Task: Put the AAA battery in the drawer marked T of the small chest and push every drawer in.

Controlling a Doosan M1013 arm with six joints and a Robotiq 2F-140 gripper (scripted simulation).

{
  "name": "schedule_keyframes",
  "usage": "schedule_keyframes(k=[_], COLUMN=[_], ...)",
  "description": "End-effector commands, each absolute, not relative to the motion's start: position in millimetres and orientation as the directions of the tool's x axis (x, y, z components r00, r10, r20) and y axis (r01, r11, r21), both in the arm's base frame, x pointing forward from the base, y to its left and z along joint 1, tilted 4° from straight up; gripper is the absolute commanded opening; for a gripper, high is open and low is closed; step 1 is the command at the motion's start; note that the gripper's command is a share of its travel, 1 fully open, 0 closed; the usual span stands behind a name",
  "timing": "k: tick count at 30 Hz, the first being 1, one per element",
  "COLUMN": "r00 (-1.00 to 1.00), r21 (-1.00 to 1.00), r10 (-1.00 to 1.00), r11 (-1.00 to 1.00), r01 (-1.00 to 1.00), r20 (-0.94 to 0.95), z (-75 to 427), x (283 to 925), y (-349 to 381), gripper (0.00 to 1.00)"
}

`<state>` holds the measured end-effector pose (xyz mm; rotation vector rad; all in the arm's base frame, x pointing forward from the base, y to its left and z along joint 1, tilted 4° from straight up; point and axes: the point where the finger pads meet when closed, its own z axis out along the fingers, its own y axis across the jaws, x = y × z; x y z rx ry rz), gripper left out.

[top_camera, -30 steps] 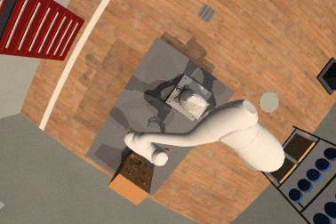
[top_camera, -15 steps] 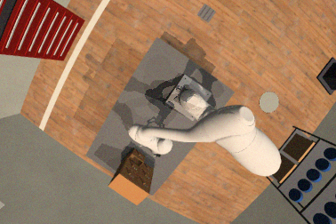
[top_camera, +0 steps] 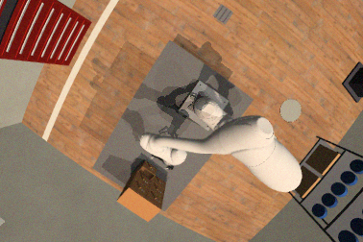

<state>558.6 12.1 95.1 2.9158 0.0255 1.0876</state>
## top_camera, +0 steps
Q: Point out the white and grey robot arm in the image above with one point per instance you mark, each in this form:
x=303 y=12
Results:
x=248 y=138

